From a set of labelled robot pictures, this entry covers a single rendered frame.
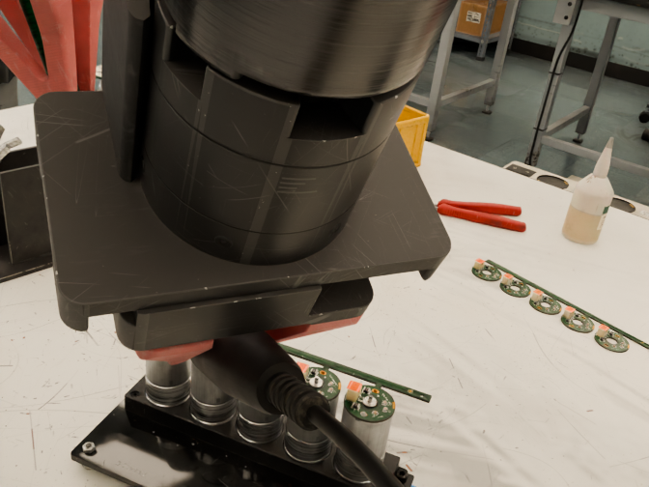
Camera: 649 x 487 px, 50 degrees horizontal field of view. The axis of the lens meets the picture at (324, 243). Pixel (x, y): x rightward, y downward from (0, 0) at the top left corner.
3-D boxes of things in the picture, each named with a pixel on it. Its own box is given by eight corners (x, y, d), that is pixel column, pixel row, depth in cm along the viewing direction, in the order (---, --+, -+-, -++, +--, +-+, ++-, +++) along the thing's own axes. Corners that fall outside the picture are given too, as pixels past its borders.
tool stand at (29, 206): (7, 280, 56) (-101, 199, 47) (95, 193, 58) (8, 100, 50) (41, 315, 52) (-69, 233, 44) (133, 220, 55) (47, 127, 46)
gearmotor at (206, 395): (221, 442, 37) (225, 367, 34) (181, 426, 37) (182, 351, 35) (242, 414, 39) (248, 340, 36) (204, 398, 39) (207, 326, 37)
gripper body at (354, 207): (35, 139, 19) (14, -115, 14) (359, 125, 23) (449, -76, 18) (62, 346, 16) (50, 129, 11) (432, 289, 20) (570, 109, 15)
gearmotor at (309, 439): (319, 481, 35) (330, 405, 33) (274, 464, 36) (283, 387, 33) (335, 448, 37) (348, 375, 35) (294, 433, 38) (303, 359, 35)
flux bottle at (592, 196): (605, 243, 65) (640, 143, 60) (578, 246, 64) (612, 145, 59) (579, 225, 68) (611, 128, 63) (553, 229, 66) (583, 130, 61)
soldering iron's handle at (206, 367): (161, 356, 27) (267, 476, 16) (156, 294, 27) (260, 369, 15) (222, 347, 28) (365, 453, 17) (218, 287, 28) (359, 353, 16)
